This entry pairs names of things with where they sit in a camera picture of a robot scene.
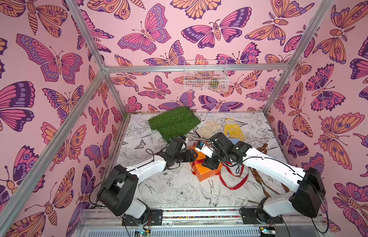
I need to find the yellow work glove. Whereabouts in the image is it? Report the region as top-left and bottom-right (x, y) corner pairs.
(224, 118), (246, 142)

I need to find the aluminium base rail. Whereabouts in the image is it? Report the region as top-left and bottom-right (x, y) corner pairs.
(73, 207), (312, 237)

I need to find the brown satin ribbon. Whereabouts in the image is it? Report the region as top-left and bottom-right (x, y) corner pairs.
(250, 143), (280, 197)

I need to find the red satin ribbon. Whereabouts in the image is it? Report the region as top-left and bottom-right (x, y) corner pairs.
(190, 158), (250, 191)

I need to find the green object in basket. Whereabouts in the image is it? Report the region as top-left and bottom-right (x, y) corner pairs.
(208, 80), (219, 90)

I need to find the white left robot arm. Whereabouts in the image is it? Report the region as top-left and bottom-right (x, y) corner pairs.
(97, 136), (197, 221)

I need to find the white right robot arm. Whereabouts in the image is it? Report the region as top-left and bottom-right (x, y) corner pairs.
(195, 132), (326, 223)

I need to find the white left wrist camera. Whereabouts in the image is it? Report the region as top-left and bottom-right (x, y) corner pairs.
(180, 136), (189, 144)

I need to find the green artificial grass mat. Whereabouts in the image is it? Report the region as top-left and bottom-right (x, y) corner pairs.
(148, 107), (201, 143)

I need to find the aluminium frame post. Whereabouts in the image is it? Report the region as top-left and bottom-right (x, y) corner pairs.
(66, 1), (127, 116)

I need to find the orange gift box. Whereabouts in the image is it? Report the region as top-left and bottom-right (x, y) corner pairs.
(190, 147), (222, 182)

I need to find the white wire basket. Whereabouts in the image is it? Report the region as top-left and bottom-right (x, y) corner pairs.
(183, 64), (229, 93)

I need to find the light blue gift box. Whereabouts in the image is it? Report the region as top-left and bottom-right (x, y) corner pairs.
(229, 138), (244, 144)

